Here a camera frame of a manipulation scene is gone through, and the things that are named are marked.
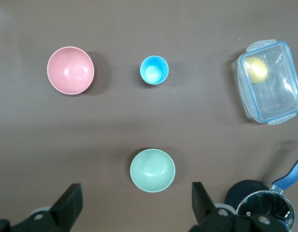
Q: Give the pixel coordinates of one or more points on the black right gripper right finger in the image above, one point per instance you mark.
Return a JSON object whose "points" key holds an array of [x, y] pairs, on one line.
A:
{"points": [[204, 210]]}

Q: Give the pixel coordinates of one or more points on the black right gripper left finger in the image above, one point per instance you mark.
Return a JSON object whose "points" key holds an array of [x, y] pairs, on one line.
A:
{"points": [[64, 207]]}

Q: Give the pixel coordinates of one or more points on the pale green bowl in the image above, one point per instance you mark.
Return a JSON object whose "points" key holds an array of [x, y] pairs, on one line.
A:
{"points": [[152, 170]]}

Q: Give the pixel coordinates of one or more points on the pink bowl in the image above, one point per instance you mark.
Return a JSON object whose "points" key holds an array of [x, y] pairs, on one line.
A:
{"points": [[70, 70]]}

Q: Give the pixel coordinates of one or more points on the brown table cloth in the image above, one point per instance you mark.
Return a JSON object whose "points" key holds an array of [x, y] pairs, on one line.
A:
{"points": [[148, 120]]}

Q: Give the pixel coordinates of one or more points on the clear plastic food container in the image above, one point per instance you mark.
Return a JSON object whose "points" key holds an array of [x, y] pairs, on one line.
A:
{"points": [[279, 96]]}

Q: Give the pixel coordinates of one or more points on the light blue cup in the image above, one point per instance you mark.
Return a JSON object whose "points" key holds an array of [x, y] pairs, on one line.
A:
{"points": [[153, 71]]}

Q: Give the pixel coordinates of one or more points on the yellow lemon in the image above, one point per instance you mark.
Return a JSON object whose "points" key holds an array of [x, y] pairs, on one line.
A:
{"points": [[257, 70]]}

